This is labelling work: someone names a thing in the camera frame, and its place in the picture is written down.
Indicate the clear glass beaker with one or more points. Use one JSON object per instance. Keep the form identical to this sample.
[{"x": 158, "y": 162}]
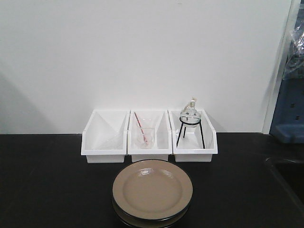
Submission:
[{"x": 145, "y": 133}]

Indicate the right white storage bin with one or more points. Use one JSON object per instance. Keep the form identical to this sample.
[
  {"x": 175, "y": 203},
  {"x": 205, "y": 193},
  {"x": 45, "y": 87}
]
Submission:
[{"x": 190, "y": 147}]

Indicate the blue pegboard drying rack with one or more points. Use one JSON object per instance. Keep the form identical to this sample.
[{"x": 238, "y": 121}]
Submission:
[{"x": 288, "y": 120}]

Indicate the black lab sink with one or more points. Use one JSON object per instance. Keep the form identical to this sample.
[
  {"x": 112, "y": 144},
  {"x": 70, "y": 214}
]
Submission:
[{"x": 290, "y": 174}]

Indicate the clear plastic bag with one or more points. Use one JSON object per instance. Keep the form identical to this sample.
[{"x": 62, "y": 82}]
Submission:
[{"x": 294, "y": 68}]

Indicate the red glass stirring rod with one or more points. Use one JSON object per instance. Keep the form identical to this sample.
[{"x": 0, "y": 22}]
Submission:
[{"x": 145, "y": 141}]

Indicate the glass alcohol lamp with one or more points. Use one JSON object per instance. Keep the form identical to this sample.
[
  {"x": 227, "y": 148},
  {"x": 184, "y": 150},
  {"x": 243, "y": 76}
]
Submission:
[{"x": 189, "y": 116}]

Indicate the black wire tripod stand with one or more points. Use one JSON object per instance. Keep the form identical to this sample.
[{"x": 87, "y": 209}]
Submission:
[{"x": 184, "y": 126}]

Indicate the beige plate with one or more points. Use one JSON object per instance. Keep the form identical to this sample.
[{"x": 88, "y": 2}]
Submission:
[
  {"x": 134, "y": 221},
  {"x": 152, "y": 187}
]

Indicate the white storage bin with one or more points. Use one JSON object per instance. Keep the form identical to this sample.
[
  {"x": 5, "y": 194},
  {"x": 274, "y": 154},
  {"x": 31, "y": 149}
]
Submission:
[
  {"x": 190, "y": 147},
  {"x": 104, "y": 139},
  {"x": 163, "y": 139}
]

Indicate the left white storage bin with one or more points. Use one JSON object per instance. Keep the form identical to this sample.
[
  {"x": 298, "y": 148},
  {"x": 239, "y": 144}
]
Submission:
[{"x": 104, "y": 139}]

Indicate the middle white storage bin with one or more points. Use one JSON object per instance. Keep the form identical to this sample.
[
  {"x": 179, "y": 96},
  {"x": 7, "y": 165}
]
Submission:
[{"x": 163, "y": 139}]

